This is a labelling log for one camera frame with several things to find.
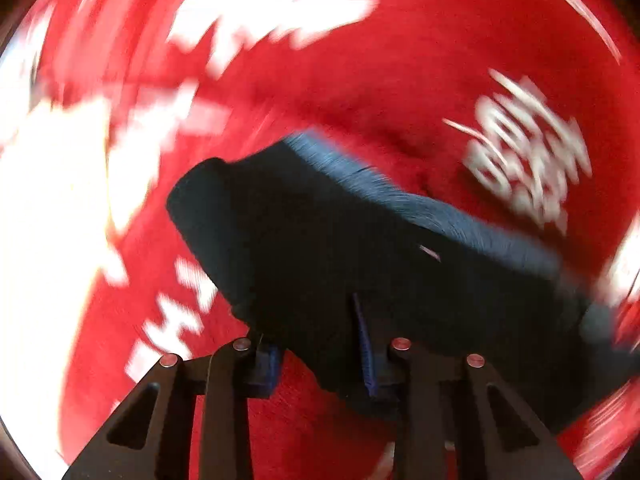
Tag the black pants with blue trim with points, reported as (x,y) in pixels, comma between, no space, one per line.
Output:
(310,245)

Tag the cream cloth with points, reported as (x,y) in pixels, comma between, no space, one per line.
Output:
(45,260)

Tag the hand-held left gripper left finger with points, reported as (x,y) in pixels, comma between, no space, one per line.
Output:
(261,367)

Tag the red printed blanket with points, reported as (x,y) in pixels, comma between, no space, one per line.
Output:
(400,60)

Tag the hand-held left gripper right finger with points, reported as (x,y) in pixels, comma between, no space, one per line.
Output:
(367,360)

